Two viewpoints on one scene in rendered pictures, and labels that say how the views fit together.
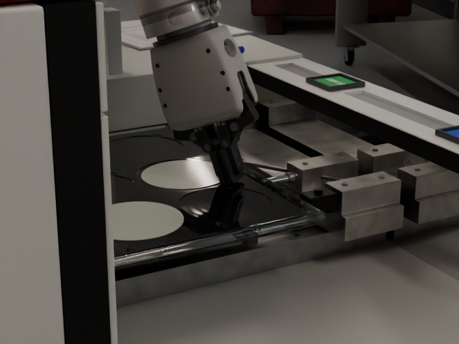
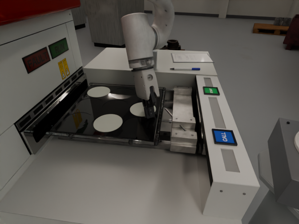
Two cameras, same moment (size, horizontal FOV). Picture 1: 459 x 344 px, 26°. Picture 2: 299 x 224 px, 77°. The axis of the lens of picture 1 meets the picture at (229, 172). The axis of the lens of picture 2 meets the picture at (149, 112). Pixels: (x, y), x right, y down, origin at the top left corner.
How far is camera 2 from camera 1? 0.70 m
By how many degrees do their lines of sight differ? 36
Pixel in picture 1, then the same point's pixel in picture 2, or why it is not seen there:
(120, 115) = not seen: hidden behind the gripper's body
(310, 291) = (149, 162)
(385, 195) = (189, 142)
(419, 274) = (189, 173)
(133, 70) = (160, 70)
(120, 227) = (101, 123)
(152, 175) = (135, 106)
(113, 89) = not seen: hidden behind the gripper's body
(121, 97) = not seen: hidden behind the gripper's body
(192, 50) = (138, 75)
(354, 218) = (174, 146)
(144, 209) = (115, 119)
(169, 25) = (131, 66)
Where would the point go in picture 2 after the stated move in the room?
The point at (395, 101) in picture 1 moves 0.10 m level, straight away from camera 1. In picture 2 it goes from (220, 106) to (234, 96)
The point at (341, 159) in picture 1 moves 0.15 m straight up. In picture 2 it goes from (190, 121) to (196, 81)
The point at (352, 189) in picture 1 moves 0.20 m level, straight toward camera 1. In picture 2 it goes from (175, 137) to (126, 176)
